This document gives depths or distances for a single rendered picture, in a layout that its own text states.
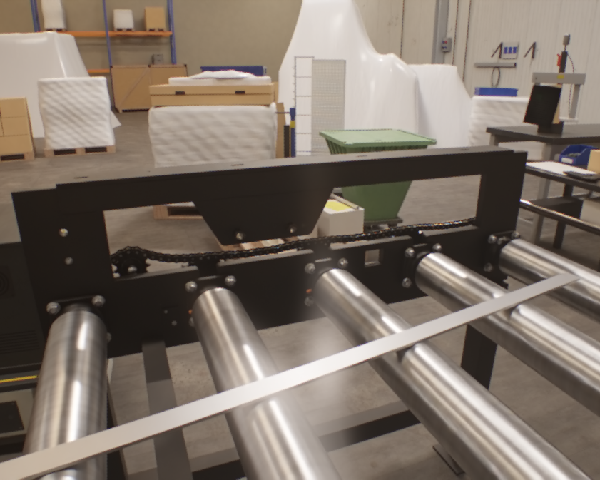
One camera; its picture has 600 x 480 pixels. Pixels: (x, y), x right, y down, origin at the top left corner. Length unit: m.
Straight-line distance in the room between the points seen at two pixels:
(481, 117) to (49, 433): 7.41
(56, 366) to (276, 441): 0.41
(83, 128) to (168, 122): 4.71
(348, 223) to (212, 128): 1.83
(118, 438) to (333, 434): 0.93
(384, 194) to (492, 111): 4.22
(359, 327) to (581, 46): 12.61
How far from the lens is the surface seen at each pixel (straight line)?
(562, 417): 2.33
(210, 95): 4.41
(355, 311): 0.97
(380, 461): 1.91
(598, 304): 1.26
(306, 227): 1.13
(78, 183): 1.01
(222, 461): 1.44
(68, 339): 0.94
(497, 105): 7.73
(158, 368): 1.04
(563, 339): 0.98
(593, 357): 0.95
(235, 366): 0.79
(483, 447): 0.72
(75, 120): 9.07
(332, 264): 1.18
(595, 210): 3.37
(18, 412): 2.06
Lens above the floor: 1.37
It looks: 20 degrees down
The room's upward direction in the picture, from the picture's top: straight up
